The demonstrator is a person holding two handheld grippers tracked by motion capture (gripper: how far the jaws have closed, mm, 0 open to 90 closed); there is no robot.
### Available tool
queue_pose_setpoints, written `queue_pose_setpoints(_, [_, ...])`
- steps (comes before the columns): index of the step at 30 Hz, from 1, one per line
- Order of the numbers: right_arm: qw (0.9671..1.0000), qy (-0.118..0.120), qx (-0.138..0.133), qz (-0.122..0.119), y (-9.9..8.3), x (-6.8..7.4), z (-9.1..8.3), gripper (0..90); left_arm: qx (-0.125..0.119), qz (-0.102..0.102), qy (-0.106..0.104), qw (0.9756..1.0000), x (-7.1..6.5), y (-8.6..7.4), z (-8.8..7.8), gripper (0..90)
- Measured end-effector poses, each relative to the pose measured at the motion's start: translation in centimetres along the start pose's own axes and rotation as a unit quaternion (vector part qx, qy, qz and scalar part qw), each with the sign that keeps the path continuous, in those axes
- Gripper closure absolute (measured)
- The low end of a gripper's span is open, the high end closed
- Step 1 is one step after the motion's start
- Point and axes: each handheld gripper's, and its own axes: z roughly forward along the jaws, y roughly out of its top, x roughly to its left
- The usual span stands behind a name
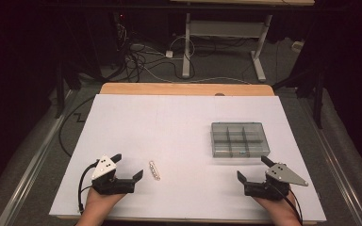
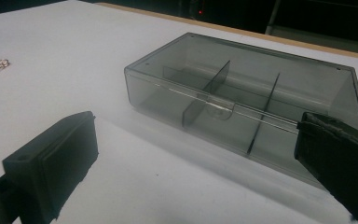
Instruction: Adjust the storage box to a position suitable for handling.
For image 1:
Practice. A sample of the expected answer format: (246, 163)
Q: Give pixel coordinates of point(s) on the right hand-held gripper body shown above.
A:
(283, 175)

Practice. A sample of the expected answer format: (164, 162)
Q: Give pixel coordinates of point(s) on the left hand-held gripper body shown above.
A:
(103, 168)

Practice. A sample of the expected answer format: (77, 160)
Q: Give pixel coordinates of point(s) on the clear plastic compartment box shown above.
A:
(232, 138)

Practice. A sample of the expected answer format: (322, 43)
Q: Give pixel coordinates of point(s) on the person's right hand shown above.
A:
(279, 208)

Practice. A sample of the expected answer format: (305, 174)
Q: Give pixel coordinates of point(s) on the person's left hand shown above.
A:
(100, 204)

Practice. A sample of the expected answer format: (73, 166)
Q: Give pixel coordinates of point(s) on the white table cover sheet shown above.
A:
(169, 125)

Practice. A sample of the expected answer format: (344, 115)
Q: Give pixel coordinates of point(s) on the black metal stand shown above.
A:
(59, 94)
(319, 100)

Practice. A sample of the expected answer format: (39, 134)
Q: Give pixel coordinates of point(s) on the round brown table grommet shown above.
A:
(220, 94)

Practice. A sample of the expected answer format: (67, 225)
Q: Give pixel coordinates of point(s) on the wooden table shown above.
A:
(169, 88)

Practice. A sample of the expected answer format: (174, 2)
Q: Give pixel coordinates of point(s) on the white power adapter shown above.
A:
(169, 54)

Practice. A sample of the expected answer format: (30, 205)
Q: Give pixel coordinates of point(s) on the white power strip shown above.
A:
(297, 46)

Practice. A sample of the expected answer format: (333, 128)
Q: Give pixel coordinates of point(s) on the metal floor rail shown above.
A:
(34, 169)
(336, 160)

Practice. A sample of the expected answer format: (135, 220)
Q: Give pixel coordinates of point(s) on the white metal desk frame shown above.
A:
(223, 29)

